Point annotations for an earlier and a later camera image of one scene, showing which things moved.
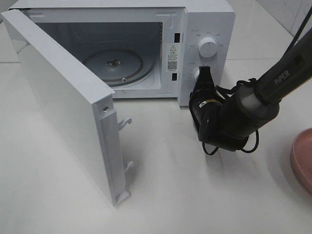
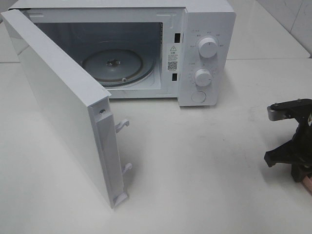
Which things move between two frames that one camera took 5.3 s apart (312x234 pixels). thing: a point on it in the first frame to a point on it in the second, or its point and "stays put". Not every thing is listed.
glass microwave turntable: (119, 68) stays put
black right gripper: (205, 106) to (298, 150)
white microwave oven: (140, 49) stays put
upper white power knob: (207, 48) stays put
